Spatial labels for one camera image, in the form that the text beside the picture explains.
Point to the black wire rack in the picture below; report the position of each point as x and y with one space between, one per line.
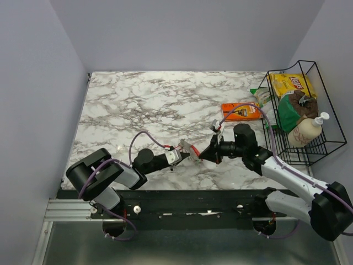
332 137

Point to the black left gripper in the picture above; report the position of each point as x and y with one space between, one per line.
182 155

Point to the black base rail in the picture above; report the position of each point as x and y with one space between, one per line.
193 209

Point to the brown crumpled bag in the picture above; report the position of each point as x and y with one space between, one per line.
304 105

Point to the orange razor box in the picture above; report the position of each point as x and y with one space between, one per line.
243 113

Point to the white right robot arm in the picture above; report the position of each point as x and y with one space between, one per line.
326 207

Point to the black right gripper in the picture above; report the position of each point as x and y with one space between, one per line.
213 152

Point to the white green snack bag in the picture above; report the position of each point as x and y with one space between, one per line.
264 99

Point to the cream lotion pump bottle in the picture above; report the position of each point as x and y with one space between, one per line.
307 130

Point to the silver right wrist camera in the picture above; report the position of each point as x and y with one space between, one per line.
218 129

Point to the red handled steel key organizer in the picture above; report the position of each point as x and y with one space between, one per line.
186 147

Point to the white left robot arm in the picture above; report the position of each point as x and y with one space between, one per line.
93 175

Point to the yellow chips bag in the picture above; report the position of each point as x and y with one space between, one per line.
284 82

